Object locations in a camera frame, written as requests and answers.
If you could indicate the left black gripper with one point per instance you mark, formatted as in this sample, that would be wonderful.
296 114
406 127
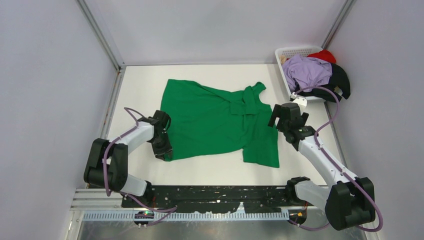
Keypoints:
159 152

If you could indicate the lilac t shirt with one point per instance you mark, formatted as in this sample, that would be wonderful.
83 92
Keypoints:
306 72

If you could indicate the slotted grey cable duct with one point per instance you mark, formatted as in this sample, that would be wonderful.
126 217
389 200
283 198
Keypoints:
146 215

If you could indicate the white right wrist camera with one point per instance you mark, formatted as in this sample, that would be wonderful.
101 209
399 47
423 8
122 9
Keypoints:
299 100

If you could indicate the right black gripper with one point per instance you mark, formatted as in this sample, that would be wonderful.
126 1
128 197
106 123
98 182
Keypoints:
276 114

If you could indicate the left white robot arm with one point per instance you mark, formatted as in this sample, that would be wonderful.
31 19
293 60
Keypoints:
107 164

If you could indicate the white plastic laundry basket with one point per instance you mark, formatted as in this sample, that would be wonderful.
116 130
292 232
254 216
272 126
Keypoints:
289 52

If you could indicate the black t shirt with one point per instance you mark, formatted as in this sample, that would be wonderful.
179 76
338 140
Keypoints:
338 83

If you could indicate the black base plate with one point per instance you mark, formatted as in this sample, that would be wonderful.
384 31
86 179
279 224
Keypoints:
214 199

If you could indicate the red t shirt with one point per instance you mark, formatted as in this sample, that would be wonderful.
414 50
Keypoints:
324 55

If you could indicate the beige cloth in basket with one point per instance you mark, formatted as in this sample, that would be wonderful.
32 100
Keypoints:
283 59

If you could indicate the green t shirt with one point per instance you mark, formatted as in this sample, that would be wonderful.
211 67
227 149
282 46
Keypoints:
210 121

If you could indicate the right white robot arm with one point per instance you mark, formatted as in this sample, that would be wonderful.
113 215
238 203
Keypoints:
347 200

